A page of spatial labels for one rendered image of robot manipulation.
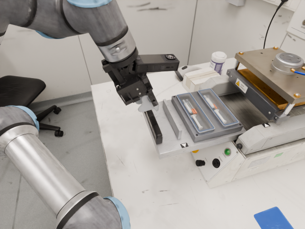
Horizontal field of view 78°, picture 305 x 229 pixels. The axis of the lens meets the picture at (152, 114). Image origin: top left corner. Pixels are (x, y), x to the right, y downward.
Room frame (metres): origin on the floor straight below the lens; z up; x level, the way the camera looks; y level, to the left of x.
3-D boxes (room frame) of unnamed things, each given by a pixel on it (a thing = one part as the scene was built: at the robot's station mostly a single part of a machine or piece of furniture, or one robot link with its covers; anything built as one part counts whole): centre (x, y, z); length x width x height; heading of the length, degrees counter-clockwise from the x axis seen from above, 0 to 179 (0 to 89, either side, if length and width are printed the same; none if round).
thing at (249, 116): (0.55, -0.46, 0.93); 0.46 x 0.35 x 0.01; 106
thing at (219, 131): (0.46, -0.18, 0.98); 0.20 x 0.17 x 0.03; 16
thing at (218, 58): (1.05, -0.40, 0.82); 0.09 x 0.09 x 0.15
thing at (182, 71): (1.03, -0.24, 0.79); 0.20 x 0.08 x 0.08; 110
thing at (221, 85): (0.65, -0.32, 0.96); 0.25 x 0.05 x 0.07; 106
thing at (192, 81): (0.91, -0.29, 0.80); 0.19 x 0.13 x 0.09; 110
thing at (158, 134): (0.41, 0.00, 0.99); 0.15 x 0.02 x 0.04; 16
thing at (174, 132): (0.45, -0.13, 0.97); 0.30 x 0.22 x 0.08; 106
